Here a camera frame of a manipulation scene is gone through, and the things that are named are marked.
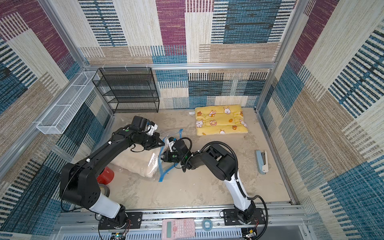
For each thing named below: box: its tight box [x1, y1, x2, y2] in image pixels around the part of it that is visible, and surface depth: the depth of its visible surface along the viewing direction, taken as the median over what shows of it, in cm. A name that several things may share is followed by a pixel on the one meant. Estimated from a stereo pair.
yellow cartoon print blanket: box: [195, 104, 249, 136], surface depth 113 cm
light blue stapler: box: [256, 150, 269, 175], surface depth 91 cm
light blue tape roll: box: [202, 218, 213, 232], surface depth 73 cm
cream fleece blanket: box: [110, 147, 161, 178], surface depth 88 cm
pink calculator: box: [162, 218, 196, 240], surface depth 71 cm
